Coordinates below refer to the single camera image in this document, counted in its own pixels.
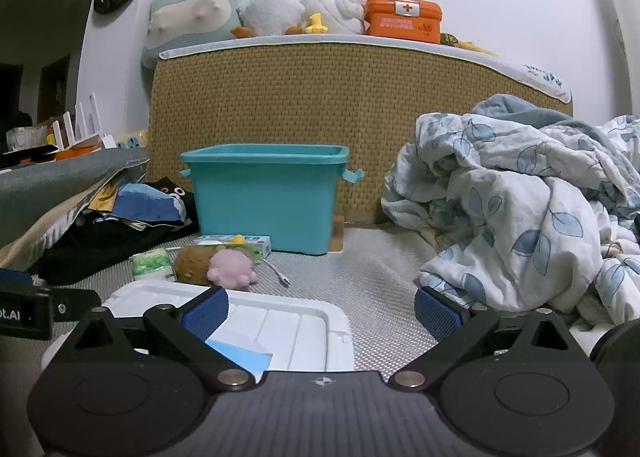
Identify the yellow plush toy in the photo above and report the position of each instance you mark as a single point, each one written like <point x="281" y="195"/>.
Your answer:
<point x="470" y="44"/>

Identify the teal plastic storage box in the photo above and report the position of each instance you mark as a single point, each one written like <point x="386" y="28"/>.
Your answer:
<point x="265" y="202"/>

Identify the teal bear pillow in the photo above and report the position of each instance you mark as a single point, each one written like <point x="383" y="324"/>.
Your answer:
<point x="185" y="12"/>

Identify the patterned tissue box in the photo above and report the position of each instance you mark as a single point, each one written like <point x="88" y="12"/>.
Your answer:
<point x="25" y="138"/>

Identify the white duck plush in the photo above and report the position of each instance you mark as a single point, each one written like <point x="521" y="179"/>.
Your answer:
<point x="330" y="4"/>

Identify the orange first aid box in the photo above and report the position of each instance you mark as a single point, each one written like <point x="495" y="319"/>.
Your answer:
<point x="400" y="22"/>

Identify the white toothpaste box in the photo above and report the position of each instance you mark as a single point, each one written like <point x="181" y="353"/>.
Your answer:
<point x="257" y="243"/>

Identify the blue plug adapters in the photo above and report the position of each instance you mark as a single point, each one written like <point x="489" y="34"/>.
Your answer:
<point x="131" y="143"/>

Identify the black garment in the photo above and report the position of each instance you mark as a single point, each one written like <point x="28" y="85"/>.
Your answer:
<point x="90" y="249"/>

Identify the white router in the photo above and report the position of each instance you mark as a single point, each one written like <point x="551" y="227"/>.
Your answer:
<point x="95" y="139"/>

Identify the blue-grey blanket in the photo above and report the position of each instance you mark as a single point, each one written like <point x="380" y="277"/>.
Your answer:
<point x="505" y="107"/>

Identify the brown plush toy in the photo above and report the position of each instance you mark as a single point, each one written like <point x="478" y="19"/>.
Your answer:
<point x="192" y="264"/>

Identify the green tissue pack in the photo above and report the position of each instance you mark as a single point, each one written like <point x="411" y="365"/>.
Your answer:
<point x="150" y="264"/>

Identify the blue garment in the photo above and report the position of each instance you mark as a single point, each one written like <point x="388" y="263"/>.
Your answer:
<point x="145" y="202"/>

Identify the gold cloth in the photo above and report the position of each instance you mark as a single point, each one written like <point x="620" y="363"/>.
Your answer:
<point x="105" y="197"/>

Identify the pink plush toy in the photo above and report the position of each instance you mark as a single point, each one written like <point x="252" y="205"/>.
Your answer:
<point x="230" y="271"/>

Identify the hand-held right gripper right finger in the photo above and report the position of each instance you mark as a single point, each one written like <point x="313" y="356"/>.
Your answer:
<point x="437" y="316"/>

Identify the leaf print blanket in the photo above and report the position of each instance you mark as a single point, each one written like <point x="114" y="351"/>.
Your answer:
<point x="500" y="212"/>

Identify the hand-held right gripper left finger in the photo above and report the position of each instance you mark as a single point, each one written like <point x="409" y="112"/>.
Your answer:
<point x="205" y="313"/>

